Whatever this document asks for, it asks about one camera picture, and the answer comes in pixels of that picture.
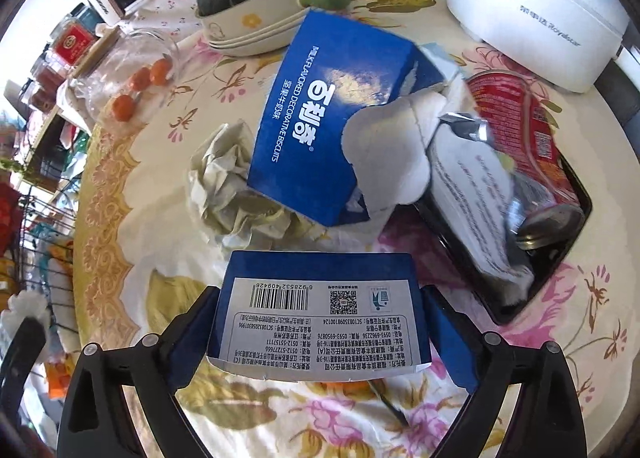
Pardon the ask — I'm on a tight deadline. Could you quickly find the orange snack packet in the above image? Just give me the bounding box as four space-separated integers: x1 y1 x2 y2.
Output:
47 358 76 399

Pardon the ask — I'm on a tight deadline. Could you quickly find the red tin box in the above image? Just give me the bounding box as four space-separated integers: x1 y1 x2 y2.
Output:
52 21 98 64

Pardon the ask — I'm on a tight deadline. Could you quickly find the white paper napkin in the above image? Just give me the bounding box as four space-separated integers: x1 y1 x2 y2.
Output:
342 83 481 211

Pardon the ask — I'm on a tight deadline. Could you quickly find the white foil snack wrapper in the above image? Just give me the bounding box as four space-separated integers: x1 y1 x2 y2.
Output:
425 111 536 309

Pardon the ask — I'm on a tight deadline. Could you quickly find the crumpled yellowish paper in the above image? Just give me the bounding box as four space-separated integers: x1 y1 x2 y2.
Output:
187 122 301 246

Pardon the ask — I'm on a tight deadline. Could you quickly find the red drink can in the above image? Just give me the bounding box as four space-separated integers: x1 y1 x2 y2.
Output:
465 69 586 251

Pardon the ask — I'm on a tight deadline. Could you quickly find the white plate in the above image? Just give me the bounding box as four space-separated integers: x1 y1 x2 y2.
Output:
206 13 313 58

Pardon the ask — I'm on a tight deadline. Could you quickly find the black plastic tray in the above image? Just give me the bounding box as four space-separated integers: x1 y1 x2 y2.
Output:
415 148 593 326

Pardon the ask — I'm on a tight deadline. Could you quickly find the white fluffy cloth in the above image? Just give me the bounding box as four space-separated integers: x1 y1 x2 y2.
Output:
0 291 51 334

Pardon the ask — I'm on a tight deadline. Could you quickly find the small blue biscuit box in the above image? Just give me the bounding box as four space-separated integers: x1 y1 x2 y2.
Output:
206 251 433 383

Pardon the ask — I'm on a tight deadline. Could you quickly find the white electric cooking pot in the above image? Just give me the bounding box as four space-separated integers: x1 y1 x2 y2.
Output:
445 0 640 94

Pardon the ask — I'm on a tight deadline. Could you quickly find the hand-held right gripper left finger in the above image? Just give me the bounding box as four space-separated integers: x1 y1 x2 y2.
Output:
65 287 222 458

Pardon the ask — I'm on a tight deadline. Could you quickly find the black bar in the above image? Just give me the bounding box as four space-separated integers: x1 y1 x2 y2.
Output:
0 318 48 439

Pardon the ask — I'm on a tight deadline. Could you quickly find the black wire rack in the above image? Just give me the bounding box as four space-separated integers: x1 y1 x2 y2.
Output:
10 148 81 339

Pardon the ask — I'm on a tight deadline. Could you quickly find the clear glass jar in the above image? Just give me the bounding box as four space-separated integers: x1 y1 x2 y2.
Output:
70 28 181 126

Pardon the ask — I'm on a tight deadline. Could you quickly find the large blue biscuit box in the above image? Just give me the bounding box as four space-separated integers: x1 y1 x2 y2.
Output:
246 8 448 228

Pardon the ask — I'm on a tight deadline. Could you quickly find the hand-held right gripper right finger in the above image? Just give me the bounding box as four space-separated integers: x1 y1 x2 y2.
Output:
420 285 588 458

